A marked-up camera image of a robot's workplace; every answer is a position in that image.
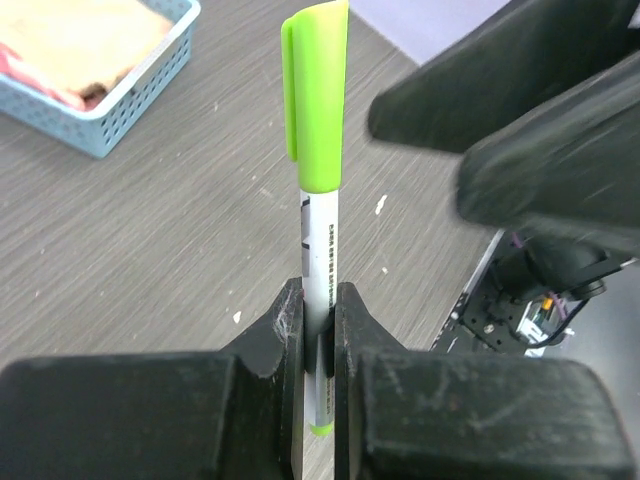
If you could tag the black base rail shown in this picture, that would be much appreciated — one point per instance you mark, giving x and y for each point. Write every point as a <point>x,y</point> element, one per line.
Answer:
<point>483,319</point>

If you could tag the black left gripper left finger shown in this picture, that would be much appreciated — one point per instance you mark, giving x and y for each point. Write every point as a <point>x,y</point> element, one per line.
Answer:
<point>232,413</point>

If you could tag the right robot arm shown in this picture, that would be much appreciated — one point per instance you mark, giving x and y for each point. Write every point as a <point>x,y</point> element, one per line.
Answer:
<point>550,270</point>

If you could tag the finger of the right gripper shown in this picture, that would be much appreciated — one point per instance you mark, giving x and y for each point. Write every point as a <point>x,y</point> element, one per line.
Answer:
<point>568,169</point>
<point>522,56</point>

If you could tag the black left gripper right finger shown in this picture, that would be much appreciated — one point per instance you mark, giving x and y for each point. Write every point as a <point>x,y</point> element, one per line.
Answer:
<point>407,414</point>

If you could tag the peach folded towel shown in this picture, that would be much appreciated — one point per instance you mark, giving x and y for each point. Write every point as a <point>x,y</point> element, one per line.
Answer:
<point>61,47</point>

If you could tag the light blue plastic basket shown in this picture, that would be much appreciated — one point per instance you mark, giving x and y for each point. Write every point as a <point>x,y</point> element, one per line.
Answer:
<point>111,109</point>

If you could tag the white pen lime end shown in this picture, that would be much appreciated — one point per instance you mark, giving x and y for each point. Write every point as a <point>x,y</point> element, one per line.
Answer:
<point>319,254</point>

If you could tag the lime green pen cap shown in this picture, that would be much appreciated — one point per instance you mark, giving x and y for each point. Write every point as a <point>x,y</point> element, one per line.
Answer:
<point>314,50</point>

